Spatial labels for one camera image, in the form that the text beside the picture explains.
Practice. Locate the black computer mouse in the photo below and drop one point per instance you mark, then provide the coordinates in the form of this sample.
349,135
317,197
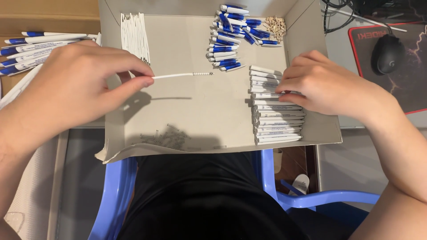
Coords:
388,55

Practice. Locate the white woven sack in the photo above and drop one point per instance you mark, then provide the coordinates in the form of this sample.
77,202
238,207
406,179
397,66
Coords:
36,190

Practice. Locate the pile of small beige plastic pieces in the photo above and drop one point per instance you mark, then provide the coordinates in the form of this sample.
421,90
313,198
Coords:
276,28

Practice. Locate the white pen refill with spring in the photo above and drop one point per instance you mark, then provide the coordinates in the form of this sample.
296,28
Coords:
173,75

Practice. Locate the person's left hand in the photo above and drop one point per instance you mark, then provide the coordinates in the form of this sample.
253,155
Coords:
66,90

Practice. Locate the row of white refills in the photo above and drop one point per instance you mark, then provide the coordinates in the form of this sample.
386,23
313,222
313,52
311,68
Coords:
133,33

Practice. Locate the single white pen barrel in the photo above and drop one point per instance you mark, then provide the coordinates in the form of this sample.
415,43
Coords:
265,95

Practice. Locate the person's black clothing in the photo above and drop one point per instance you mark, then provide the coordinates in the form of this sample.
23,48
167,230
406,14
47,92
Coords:
200,200

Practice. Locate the blue plastic chair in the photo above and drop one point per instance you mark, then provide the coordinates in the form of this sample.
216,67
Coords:
113,193

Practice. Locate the pile of metal springs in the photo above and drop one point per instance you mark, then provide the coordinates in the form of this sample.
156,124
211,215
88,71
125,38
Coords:
170,138

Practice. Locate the pile of assembled blue white pens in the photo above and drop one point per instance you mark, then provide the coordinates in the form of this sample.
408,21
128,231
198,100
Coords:
33,40

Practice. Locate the thin white rod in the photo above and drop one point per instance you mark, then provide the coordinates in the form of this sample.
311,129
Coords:
363,19

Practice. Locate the person's right hand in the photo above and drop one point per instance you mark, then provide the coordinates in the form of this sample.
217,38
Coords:
333,86

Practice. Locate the grey cardboard tray box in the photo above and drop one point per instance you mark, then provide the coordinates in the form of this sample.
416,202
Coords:
200,110

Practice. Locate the pile of blue white pen tops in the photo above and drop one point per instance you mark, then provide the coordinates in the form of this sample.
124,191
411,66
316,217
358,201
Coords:
226,50

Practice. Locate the row of white pen barrels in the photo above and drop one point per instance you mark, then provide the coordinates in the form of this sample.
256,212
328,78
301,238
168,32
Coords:
277,130

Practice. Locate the brown cardboard box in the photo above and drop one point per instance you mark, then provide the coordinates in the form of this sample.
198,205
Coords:
50,16

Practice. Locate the black mouse pad red edge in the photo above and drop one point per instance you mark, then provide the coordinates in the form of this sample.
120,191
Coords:
413,70

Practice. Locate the white slipper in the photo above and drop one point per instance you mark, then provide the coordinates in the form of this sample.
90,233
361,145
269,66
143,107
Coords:
299,184

